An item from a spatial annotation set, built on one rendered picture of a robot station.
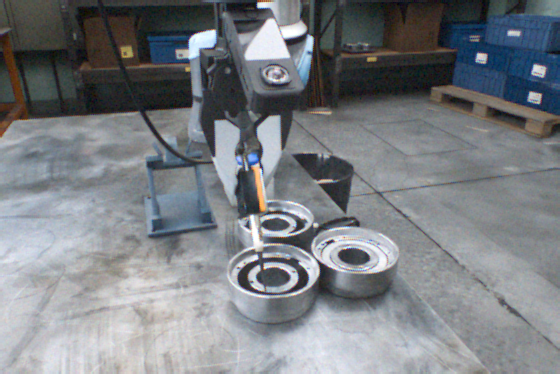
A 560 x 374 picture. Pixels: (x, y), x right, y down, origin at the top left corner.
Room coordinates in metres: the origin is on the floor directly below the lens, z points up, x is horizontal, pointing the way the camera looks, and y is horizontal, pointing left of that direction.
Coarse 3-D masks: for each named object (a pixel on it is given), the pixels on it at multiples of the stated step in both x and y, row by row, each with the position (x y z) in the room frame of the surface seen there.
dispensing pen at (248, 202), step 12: (240, 144) 0.49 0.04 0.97; (240, 156) 0.49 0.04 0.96; (240, 180) 0.45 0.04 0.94; (252, 180) 0.46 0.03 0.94; (240, 192) 0.45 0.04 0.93; (252, 192) 0.45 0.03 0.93; (240, 204) 0.46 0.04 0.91; (252, 204) 0.44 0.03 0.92; (240, 216) 0.45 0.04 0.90; (252, 216) 0.45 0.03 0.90; (252, 228) 0.44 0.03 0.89; (252, 240) 0.44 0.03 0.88; (264, 276) 0.42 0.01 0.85
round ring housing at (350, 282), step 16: (320, 240) 0.51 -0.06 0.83; (336, 240) 0.52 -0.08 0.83; (368, 240) 0.52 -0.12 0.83; (384, 240) 0.51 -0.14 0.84; (320, 256) 0.48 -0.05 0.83; (336, 256) 0.48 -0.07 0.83; (352, 256) 0.50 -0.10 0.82; (368, 256) 0.49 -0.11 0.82; (320, 272) 0.45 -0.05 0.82; (336, 272) 0.44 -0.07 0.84; (352, 272) 0.43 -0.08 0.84; (368, 272) 0.43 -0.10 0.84; (384, 272) 0.44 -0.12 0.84; (336, 288) 0.44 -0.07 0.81; (352, 288) 0.43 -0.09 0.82; (368, 288) 0.43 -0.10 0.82; (384, 288) 0.45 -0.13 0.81
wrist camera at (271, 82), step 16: (240, 16) 0.46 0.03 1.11; (256, 16) 0.46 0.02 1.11; (272, 16) 0.47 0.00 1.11; (240, 32) 0.44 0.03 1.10; (256, 32) 0.44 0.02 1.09; (272, 32) 0.45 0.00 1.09; (240, 48) 0.42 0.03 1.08; (256, 48) 0.42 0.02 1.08; (272, 48) 0.43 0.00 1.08; (240, 64) 0.41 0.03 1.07; (256, 64) 0.41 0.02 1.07; (272, 64) 0.40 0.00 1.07; (288, 64) 0.41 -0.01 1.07; (240, 80) 0.42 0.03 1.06; (256, 80) 0.39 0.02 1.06; (272, 80) 0.39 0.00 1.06; (288, 80) 0.39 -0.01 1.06; (256, 96) 0.38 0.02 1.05; (272, 96) 0.38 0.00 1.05; (288, 96) 0.39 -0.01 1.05; (256, 112) 0.39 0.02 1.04; (272, 112) 0.39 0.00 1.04
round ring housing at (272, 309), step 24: (240, 264) 0.46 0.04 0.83; (264, 264) 0.46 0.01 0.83; (312, 264) 0.46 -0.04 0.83; (240, 288) 0.40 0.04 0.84; (264, 288) 0.42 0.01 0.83; (288, 288) 0.42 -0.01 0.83; (312, 288) 0.41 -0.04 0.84; (240, 312) 0.41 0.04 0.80; (264, 312) 0.39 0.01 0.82; (288, 312) 0.39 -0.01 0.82
